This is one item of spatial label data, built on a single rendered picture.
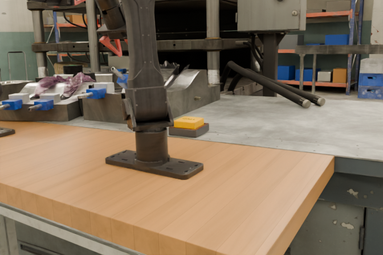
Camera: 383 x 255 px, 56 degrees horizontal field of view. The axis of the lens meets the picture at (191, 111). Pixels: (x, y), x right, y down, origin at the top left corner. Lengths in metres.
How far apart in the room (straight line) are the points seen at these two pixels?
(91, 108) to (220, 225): 0.75
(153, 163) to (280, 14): 1.21
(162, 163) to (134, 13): 0.29
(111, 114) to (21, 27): 8.07
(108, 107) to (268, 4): 0.97
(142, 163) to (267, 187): 0.24
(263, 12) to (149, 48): 1.14
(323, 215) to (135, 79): 0.54
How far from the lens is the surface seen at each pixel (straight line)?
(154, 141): 0.68
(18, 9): 9.14
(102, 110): 1.14
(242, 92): 1.96
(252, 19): 1.80
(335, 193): 0.90
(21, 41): 9.11
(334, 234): 0.95
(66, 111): 1.19
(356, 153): 0.83
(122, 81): 1.05
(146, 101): 0.69
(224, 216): 0.53
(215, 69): 1.74
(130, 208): 0.57
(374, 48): 4.36
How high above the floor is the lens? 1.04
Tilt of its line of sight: 11 degrees down
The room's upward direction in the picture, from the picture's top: 1 degrees counter-clockwise
